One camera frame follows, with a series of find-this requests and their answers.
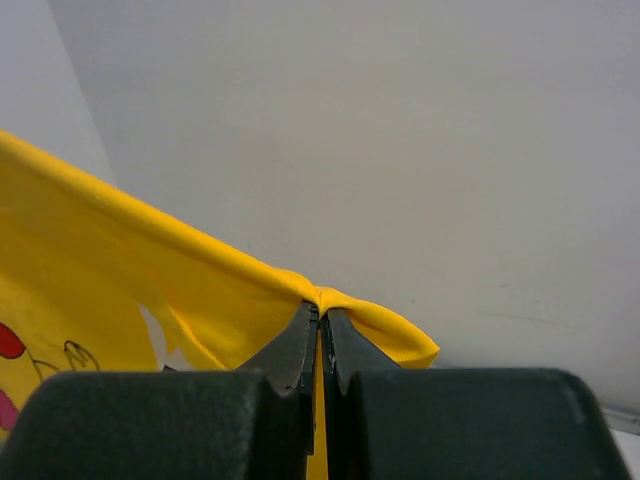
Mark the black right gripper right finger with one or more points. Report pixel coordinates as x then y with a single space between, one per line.
384 421

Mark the yellow printed pillowcase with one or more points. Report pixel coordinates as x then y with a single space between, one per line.
95 281

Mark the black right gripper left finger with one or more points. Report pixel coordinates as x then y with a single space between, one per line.
252 422

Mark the aluminium table frame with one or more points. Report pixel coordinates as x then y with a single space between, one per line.
622 421

